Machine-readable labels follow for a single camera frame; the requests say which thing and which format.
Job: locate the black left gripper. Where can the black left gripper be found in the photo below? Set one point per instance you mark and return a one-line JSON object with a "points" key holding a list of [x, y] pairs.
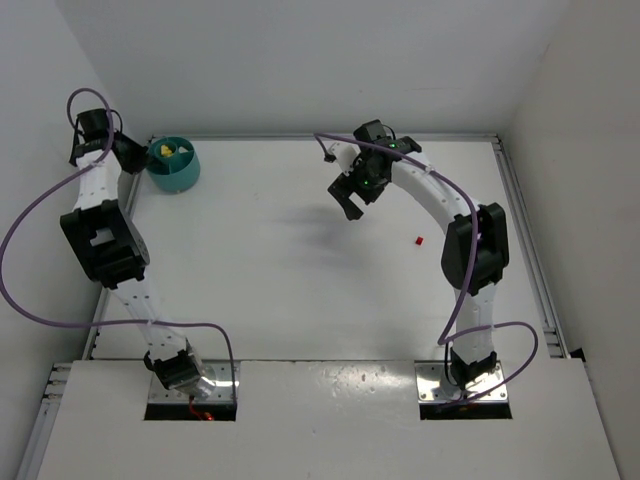
{"points": [[80, 151]]}

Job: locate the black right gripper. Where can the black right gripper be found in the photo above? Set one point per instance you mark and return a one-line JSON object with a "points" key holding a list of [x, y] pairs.
{"points": [[347, 189]]}

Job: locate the small yellow lego plate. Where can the small yellow lego plate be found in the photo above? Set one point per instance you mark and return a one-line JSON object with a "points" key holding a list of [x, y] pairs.
{"points": [[166, 150]]}

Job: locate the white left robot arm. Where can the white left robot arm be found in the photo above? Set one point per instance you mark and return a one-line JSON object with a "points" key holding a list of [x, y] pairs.
{"points": [[112, 252]]}

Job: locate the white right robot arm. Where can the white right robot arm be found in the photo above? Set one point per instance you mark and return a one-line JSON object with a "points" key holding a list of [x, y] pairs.
{"points": [[475, 252]]}

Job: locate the teal divided round container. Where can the teal divided round container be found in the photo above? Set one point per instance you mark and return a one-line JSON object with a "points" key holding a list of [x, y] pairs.
{"points": [[177, 173]]}

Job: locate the white front cover board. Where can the white front cover board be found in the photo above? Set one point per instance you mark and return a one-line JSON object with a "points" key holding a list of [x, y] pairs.
{"points": [[317, 420]]}

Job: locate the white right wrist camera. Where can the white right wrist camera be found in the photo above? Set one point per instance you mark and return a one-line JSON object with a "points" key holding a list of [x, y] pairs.
{"points": [[343, 155]]}

